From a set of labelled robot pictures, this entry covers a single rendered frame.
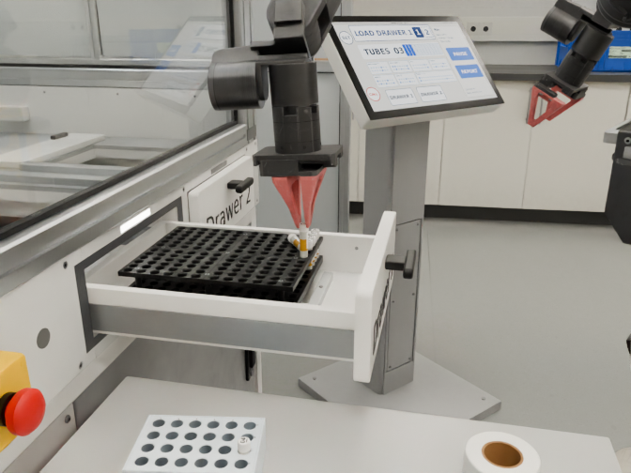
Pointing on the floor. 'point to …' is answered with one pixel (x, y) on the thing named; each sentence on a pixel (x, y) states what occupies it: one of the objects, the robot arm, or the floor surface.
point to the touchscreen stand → (400, 296)
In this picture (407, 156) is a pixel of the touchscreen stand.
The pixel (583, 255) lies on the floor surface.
